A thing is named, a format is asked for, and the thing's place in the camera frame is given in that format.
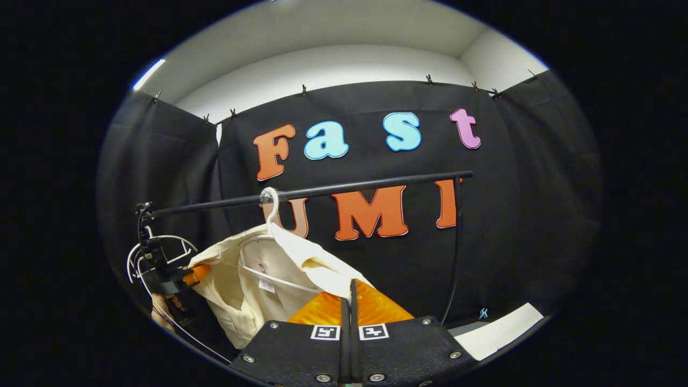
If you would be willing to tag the cream shirt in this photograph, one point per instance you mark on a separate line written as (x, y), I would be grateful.
(236, 306)

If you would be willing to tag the white plastic hanger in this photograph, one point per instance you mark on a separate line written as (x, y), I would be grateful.
(177, 237)
(275, 207)

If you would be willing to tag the white board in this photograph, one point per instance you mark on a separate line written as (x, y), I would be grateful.
(500, 333)

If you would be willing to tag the black clothes rack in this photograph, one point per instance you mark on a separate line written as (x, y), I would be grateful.
(376, 184)

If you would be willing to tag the small blue clip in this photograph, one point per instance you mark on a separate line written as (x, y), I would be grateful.
(484, 314)

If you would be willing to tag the row of black cloth clips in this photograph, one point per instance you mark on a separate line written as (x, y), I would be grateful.
(303, 90)

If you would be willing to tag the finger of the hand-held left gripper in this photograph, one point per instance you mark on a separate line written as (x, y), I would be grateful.
(196, 274)

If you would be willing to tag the black backdrop cloth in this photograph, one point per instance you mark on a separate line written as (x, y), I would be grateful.
(510, 215)

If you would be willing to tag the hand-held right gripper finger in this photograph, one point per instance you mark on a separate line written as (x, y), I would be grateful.
(355, 349)
(345, 355)

